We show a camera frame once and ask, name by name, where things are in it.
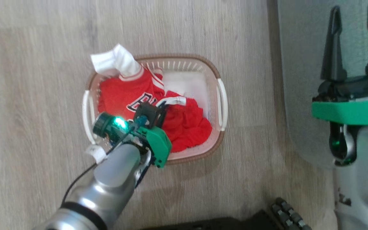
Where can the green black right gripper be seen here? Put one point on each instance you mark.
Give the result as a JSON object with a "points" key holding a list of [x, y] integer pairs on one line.
{"points": [[350, 110]]}

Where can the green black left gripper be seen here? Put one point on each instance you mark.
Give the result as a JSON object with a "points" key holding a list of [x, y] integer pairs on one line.
{"points": [[157, 143]]}

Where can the red shorts with white waistband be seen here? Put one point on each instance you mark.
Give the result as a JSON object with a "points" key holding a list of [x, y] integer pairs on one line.
{"points": [[187, 124]]}

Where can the red jersey with white sleeves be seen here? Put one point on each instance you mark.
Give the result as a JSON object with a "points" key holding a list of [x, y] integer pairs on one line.
{"points": [[120, 92]]}

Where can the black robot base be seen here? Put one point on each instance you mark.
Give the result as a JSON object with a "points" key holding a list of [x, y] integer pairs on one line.
{"points": [[209, 223]]}

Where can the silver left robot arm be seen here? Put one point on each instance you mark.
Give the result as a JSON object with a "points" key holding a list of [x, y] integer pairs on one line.
{"points": [[113, 179]]}

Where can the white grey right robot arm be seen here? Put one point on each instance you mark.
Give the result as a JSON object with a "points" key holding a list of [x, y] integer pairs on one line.
{"points": [[363, 179]]}

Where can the white brown-rimmed laundry basket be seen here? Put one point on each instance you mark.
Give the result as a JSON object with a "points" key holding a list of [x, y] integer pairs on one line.
{"points": [[203, 86]]}

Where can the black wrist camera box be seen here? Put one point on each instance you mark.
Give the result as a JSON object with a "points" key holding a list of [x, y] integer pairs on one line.
{"points": [[146, 113]]}

